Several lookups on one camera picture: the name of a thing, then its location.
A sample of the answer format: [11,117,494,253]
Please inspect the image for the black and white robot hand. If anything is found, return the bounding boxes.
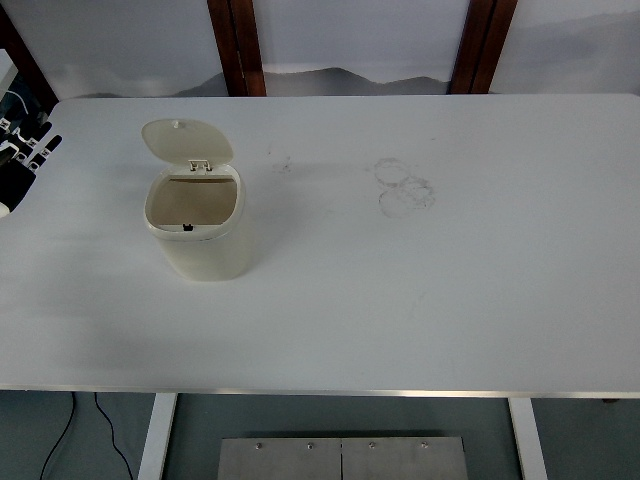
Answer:
[0,119,64,220]

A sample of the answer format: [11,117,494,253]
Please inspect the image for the cream plastic flip-lid trash bin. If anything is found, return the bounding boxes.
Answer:
[140,117,253,284]

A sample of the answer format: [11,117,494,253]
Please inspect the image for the mountain landscape screen panel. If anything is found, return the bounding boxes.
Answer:
[488,0,640,97]
[7,0,232,100]
[252,0,472,97]

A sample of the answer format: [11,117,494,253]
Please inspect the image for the white table leg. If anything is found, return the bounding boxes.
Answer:
[507,397,549,480]
[137,393,179,480]

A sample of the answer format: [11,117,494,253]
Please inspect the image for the grey metal plate with screws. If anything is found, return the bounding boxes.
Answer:
[218,437,469,480]

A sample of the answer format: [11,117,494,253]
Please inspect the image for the brown wooden screen frame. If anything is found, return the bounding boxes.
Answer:
[207,0,268,98]
[449,0,519,96]
[0,4,60,109]

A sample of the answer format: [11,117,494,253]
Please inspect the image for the black floor cable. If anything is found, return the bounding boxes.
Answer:
[94,392,136,480]
[40,392,78,480]

